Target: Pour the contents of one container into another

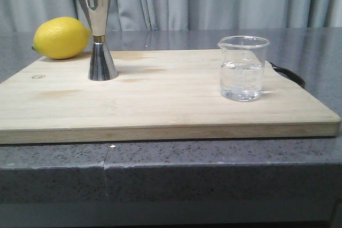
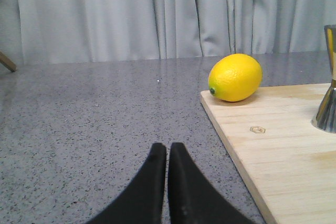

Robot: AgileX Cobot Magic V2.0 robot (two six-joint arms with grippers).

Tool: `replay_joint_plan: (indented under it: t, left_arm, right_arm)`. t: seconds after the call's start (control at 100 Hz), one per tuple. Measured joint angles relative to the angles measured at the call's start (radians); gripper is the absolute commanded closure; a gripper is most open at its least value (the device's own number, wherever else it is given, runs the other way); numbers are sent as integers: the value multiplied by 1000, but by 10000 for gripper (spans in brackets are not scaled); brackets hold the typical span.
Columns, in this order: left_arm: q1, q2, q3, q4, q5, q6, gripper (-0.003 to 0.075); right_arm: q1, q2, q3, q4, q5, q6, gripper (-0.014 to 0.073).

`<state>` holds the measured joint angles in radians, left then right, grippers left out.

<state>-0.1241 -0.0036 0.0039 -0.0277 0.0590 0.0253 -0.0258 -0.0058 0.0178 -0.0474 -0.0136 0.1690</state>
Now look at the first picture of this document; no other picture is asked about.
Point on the clear glass beaker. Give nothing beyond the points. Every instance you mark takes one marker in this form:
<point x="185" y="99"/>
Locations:
<point x="242" y="68"/>

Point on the steel double jigger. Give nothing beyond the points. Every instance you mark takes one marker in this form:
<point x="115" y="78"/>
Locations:
<point x="102" y="66"/>

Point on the wooden cutting board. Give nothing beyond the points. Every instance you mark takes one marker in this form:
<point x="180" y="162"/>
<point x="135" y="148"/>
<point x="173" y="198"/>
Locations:
<point x="157" y="95"/>

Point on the yellow lemon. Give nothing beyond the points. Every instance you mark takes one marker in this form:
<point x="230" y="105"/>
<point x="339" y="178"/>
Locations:
<point x="61" y="38"/>

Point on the black cutting board handle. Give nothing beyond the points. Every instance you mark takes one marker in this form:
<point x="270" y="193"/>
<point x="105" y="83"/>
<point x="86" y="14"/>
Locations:
<point x="289" y="75"/>

